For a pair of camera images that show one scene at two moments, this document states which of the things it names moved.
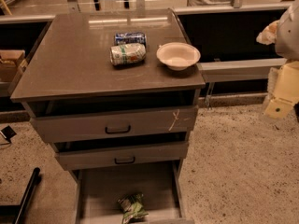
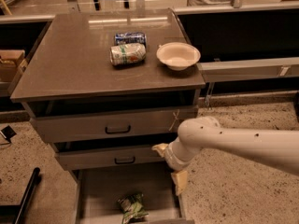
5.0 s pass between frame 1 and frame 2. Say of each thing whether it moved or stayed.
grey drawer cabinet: stayed
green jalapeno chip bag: stayed
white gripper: moved
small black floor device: stayed
